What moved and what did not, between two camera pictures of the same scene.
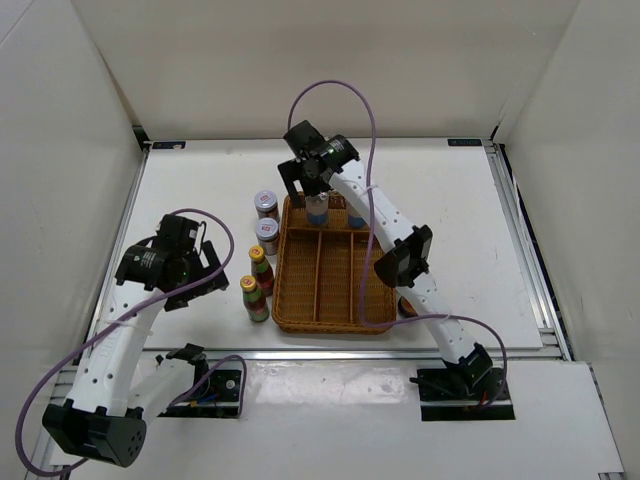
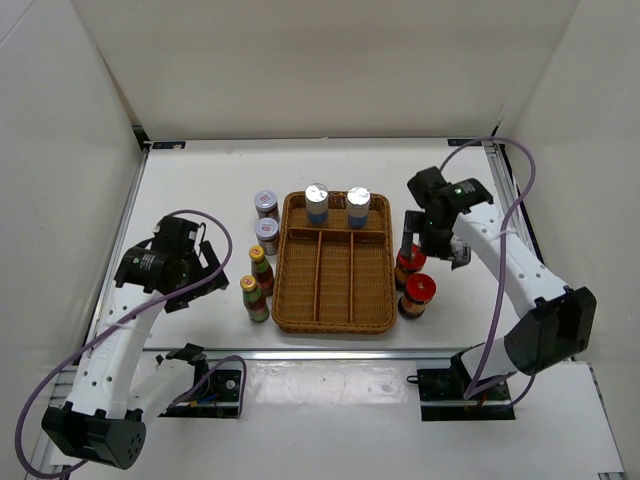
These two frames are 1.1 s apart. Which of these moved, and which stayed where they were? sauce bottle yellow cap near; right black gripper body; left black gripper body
Moved: right black gripper body
Stayed: left black gripper body; sauce bottle yellow cap near
